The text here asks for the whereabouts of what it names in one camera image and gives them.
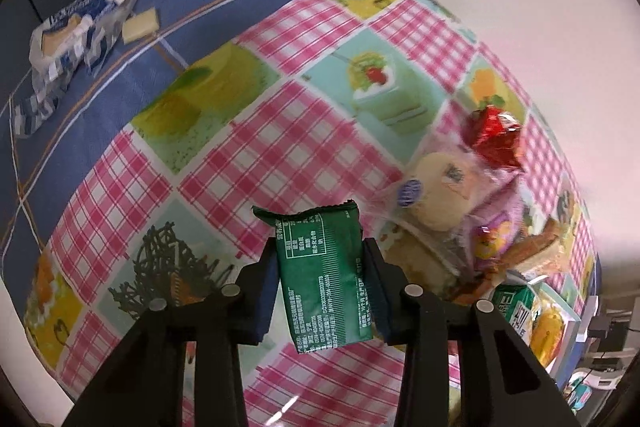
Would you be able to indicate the white shallow box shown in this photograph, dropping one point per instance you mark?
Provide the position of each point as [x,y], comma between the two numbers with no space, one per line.
[562,302]

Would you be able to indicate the green snack packet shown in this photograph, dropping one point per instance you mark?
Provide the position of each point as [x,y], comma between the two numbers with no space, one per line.
[320,277]

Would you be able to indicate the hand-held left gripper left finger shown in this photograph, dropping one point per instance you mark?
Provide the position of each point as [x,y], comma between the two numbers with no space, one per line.
[262,307]

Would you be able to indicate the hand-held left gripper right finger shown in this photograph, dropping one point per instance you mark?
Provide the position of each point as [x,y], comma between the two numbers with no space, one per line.
[380,302]

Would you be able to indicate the blue white bread bag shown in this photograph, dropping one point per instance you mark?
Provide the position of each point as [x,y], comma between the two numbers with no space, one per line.
[70,42]

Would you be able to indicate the beige cake packet with barcode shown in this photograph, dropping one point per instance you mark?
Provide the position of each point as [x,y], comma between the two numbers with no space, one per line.
[540,247]

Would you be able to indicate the white green cracker packet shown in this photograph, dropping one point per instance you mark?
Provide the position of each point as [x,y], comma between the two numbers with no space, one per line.
[515,309]

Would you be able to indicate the red twisted snack packet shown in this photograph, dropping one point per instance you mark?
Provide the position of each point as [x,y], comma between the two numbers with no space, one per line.
[495,134]

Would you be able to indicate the pink purple snack packet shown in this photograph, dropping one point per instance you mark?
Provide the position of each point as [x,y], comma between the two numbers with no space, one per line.
[492,237]

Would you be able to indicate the yellow bread packet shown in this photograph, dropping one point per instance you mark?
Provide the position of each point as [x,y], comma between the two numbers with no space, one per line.
[550,332]

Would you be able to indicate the small beige cake piece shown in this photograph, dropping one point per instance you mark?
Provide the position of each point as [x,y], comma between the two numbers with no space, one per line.
[141,26]

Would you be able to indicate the clear bun packet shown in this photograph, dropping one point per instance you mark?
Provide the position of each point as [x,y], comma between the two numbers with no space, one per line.
[440,197]

